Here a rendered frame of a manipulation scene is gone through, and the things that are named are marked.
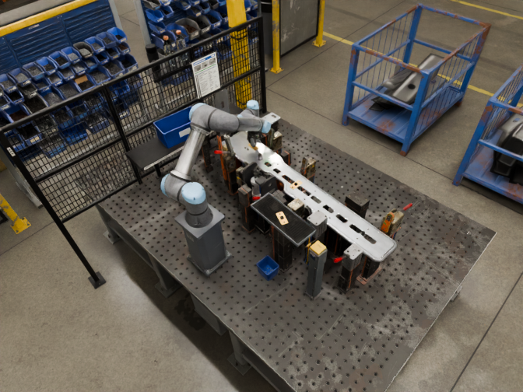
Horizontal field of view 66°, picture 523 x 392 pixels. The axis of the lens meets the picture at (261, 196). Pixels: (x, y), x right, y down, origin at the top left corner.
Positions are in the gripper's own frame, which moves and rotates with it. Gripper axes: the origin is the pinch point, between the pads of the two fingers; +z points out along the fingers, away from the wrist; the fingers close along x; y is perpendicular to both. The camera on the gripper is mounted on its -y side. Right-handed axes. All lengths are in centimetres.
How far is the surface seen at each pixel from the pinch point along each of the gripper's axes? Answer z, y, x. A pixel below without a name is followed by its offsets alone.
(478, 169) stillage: 86, 93, 187
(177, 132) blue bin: -10, -36, -36
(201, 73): -31, -55, 1
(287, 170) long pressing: 2.0, 33.5, 0.2
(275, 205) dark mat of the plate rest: -14, 60, -35
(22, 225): 100, -156, -154
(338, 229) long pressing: 2, 88, -12
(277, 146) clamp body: 6.0, 8.0, 14.9
